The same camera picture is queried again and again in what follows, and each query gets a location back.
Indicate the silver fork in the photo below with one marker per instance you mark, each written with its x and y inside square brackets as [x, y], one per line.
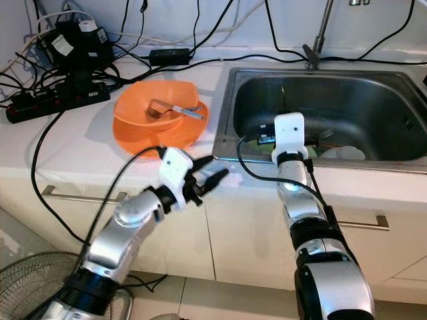
[323, 134]
[155, 114]

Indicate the orange plastic bowl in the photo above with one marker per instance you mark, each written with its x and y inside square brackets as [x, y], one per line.
[133, 96]
[160, 141]

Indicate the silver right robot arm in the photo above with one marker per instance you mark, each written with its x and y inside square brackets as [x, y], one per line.
[297, 200]

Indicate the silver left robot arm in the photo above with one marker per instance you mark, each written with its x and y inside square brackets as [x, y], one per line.
[133, 223]

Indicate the cream kitchen cabinet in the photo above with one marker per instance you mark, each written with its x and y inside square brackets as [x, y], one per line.
[240, 233]

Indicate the white ceramic bowl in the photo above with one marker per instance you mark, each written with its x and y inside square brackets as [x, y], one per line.
[343, 154]

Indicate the chrome faucet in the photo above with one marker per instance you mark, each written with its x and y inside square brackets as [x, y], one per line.
[311, 58]

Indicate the stainless steel sink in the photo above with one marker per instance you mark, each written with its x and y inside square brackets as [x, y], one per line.
[360, 106]

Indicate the black power adapter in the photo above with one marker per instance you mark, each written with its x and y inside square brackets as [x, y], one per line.
[169, 56]

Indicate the black power strip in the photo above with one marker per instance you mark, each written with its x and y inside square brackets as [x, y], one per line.
[53, 104]

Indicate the black charger with white labels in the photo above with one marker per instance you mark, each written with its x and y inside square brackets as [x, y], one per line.
[73, 46]

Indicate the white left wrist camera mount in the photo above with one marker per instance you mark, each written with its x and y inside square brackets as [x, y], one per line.
[177, 170]

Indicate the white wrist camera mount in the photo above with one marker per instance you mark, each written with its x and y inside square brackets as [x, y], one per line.
[290, 133]
[177, 170]

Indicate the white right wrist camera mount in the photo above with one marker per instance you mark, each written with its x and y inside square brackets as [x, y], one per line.
[290, 133]

